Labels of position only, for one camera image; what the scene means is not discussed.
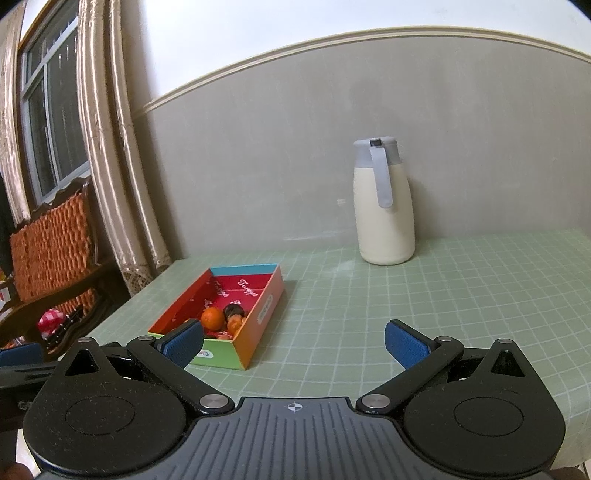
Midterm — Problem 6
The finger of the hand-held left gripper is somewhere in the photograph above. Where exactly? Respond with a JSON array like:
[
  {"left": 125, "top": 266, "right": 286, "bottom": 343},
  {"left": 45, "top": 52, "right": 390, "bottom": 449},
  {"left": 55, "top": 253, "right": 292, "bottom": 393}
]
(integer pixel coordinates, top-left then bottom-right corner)
[{"left": 0, "top": 342, "right": 61, "bottom": 384}]

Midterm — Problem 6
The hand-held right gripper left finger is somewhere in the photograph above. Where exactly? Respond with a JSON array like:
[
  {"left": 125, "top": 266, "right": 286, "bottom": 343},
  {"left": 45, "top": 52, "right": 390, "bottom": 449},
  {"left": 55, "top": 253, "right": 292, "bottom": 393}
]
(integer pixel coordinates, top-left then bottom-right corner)
[{"left": 58, "top": 320, "right": 234, "bottom": 414}]

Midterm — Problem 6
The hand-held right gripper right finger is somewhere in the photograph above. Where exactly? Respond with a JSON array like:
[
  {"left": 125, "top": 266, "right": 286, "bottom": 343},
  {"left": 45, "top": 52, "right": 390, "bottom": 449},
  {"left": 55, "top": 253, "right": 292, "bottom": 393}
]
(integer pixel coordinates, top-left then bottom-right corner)
[{"left": 355, "top": 319, "right": 528, "bottom": 415}]

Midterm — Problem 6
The colourful cardboard box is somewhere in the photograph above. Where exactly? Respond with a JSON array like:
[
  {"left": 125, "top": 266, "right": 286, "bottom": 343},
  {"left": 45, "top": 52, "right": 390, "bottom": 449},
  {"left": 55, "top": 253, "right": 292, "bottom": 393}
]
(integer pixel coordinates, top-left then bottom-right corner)
[{"left": 148, "top": 263, "right": 284, "bottom": 371}]

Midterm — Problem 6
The red checkered cloth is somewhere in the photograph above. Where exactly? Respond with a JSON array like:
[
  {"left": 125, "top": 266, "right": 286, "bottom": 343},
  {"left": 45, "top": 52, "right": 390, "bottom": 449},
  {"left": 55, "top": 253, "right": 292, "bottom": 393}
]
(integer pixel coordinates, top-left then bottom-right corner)
[{"left": 38, "top": 309, "right": 70, "bottom": 336}]

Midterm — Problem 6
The green checked tablecloth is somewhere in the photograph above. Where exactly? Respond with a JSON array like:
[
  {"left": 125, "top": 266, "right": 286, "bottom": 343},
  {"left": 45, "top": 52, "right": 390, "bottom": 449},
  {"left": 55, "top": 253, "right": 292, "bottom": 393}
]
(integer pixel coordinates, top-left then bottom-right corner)
[{"left": 85, "top": 228, "right": 591, "bottom": 468}]

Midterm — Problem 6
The wooden bench orange cushion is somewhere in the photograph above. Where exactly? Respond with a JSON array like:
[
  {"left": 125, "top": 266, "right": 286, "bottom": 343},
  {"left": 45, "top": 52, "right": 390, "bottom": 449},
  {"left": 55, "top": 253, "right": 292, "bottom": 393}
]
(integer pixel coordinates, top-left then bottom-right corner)
[{"left": 0, "top": 178, "right": 131, "bottom": 365}]

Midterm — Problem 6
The white thermos jug grey lid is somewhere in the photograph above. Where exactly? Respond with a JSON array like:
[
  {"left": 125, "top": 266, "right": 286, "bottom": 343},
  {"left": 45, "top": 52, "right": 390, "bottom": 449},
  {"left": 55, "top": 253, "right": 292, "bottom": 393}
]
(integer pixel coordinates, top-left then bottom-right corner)
[{"left": 353, "top": 136, "right": 415, "bottom": 266}]

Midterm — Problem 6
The beige satin curtain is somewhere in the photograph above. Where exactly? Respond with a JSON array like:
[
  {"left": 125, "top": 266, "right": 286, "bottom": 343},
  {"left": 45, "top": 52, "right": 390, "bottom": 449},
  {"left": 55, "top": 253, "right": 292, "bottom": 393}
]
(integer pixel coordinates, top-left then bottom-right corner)
[
  {"left": 76, "top": 0, "right": 172, "bottom": 297},
  {"left": 0, "top": 0, "right": 32, "bottom": 227}
]

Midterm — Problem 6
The window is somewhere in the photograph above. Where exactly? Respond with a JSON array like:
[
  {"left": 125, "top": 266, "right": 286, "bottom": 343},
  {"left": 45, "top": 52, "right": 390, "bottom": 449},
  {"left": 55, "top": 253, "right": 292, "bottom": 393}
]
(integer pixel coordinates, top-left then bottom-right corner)
[{"left": 18, "top": 9, "right": 91, "bottom": 199}]

